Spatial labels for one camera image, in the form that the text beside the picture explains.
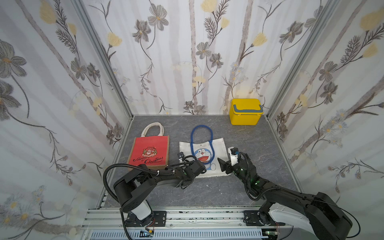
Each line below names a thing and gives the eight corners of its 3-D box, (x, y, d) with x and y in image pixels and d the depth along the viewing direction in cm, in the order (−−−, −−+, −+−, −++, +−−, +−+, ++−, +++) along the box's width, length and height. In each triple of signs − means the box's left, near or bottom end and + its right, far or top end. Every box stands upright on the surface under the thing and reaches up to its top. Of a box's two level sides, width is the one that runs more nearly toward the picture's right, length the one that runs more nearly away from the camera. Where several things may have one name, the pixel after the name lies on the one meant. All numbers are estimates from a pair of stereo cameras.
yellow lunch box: (231, 127, 116) (235, 113, 104) (228, 111, 127) (231, 97, 115) (257, 127, 116) (265, 113, 104) (252, 111, 127) (258, 97, 115)
